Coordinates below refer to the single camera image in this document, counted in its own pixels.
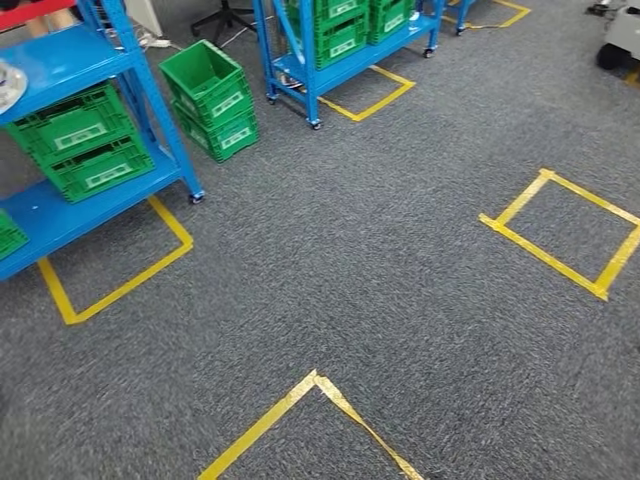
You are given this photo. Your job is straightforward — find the blue metal shelf rack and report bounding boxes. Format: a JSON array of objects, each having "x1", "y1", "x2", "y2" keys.
[
  {"x1": 251, "y1": 0, "x2": 446, "y2": 130},
  {"x1": 0, "y1": 0, "x2": 206, "y2": 283}
]

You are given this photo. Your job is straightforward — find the white power strip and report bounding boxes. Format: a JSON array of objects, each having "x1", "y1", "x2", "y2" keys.
[{"x1": 137, "y1": 33, "x2": 174, "y2": 53}]

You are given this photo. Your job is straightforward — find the yellow floor tape square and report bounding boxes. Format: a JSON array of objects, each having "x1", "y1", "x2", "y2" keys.
[{"x1": 37, "y1": 195, "x2": 195, "y2": 327}]

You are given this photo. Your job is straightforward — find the white wheeled machine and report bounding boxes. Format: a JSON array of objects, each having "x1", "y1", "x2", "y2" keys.
[{"x1": 595, "y1": 0, "x2": 640, "y2": 71}]

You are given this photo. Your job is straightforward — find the grey wheel hubcap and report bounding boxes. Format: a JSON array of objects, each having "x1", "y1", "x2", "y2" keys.
[{"x1": 0, "y1": 59, "x2": 29, "y2": 115}]

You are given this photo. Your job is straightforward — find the black office chair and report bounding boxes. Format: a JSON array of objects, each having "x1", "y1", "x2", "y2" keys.
[{"x1": 189, "y1": 0, "x2": 261, "y2": 44}]

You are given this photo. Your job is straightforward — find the red barrier belt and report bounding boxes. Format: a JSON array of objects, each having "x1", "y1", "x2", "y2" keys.
[{"x1": 0, "y1": 0, "x2": 76, "y2": 31}]

